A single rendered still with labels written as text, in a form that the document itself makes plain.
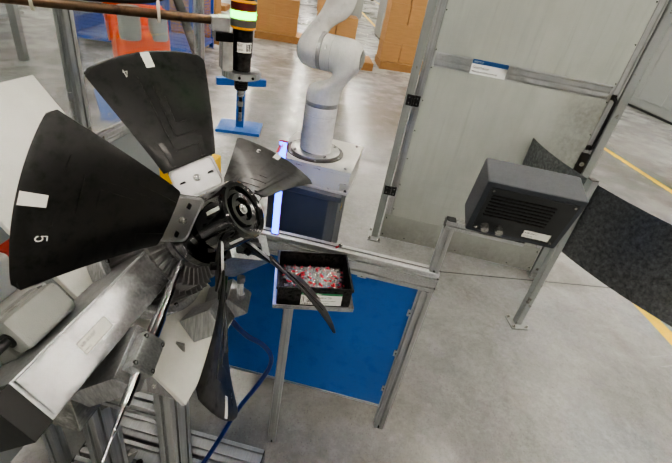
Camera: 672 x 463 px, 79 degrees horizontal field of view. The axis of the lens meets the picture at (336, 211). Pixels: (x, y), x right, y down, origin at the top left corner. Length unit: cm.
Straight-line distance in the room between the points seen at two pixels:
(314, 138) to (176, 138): 75
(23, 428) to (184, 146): 49
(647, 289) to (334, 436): 150
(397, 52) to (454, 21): 653
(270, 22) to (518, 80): 801
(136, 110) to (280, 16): 931
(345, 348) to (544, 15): 197
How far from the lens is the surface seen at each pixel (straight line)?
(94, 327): 74
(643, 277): 228
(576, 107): 276
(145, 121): 86
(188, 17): 77
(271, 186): 96
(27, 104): 100
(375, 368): 170
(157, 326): 75
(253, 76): 78
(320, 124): 149
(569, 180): 127
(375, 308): 148
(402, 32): 898
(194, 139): 85
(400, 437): 198
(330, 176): 148
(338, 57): 142
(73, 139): 63
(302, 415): 194
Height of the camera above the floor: 164
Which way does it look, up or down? 31 degrees down
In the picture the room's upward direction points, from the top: 10 degrees clockwise
